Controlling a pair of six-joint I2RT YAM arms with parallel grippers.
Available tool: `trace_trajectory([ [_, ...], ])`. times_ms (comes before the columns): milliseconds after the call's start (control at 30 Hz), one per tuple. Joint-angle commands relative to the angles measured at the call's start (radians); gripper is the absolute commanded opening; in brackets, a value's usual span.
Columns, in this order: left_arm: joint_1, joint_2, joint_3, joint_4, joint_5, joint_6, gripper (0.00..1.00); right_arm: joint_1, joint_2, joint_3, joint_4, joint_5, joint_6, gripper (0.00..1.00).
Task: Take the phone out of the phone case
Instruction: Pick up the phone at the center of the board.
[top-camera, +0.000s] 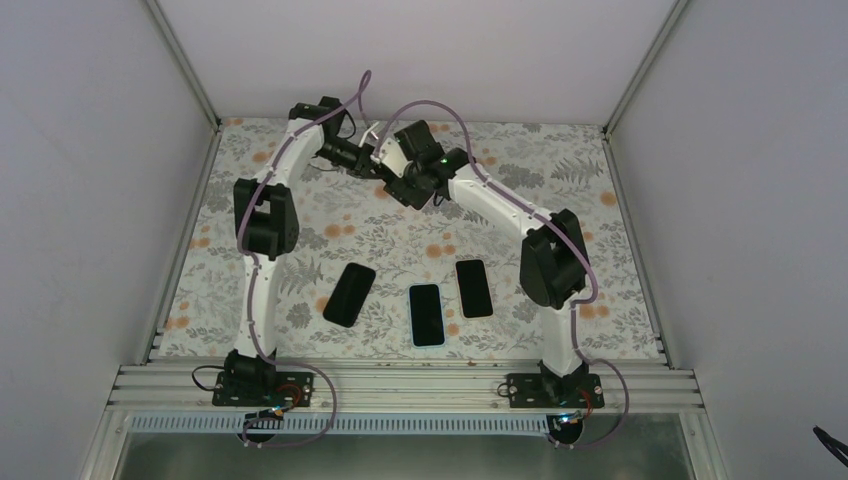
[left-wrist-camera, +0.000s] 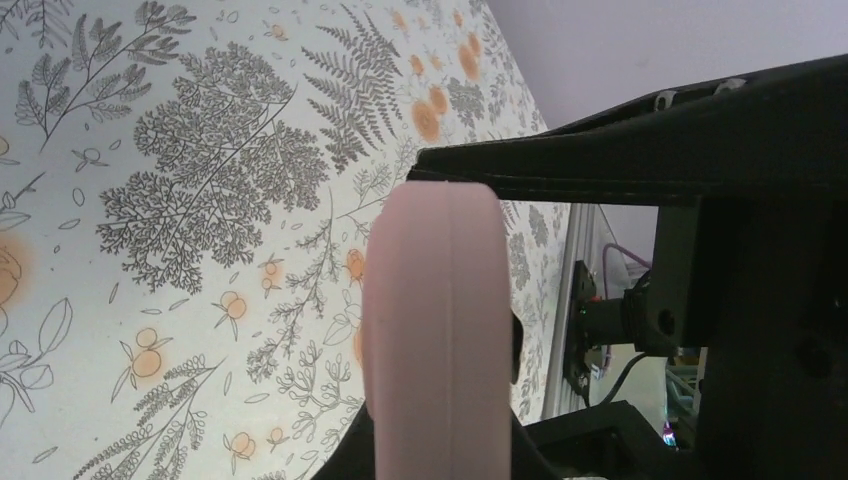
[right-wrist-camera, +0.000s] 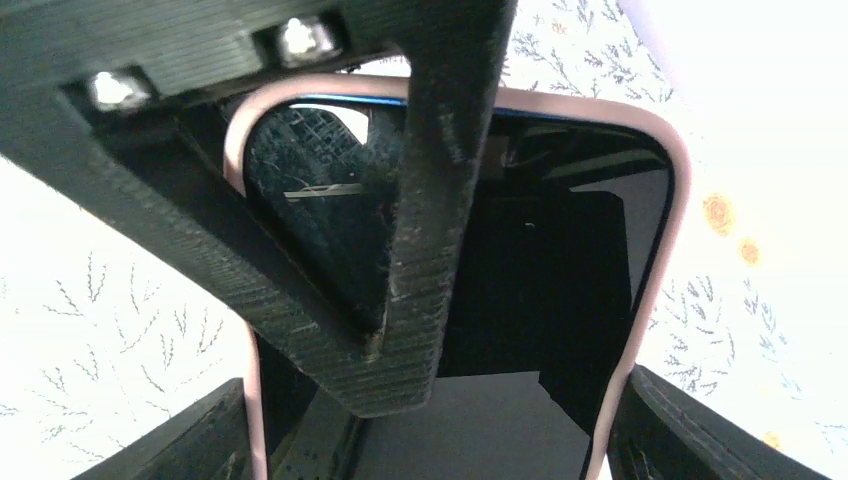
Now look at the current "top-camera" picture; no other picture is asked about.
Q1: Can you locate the black phone in black case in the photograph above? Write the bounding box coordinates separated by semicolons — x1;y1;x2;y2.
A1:
322;263;376;328

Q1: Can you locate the black object at corner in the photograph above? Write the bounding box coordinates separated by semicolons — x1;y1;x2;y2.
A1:
812;425;848;467

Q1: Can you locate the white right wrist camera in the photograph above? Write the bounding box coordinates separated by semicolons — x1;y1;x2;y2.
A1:
371;139;411;178

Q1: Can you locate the floral patterned table mat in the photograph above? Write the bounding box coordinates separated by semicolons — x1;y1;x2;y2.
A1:
159;118;660;362

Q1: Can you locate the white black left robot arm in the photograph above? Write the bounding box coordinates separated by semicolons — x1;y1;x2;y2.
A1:
213;96;379;406

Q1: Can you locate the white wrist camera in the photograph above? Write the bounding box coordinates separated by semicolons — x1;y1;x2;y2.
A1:
358;121;384;159
371;139;411;178

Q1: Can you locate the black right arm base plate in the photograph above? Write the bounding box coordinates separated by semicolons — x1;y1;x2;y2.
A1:
497;373;606;409

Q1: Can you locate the aluminium mounting rail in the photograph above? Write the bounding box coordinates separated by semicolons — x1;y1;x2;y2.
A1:
107;360;704;414

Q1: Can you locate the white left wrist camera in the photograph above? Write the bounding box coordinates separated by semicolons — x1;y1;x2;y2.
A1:
358;121;384;159

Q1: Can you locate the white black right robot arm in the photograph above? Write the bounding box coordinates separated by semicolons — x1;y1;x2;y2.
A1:
372;121;590;407

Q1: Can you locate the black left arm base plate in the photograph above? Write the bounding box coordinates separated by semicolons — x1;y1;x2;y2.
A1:
211;371;314;408

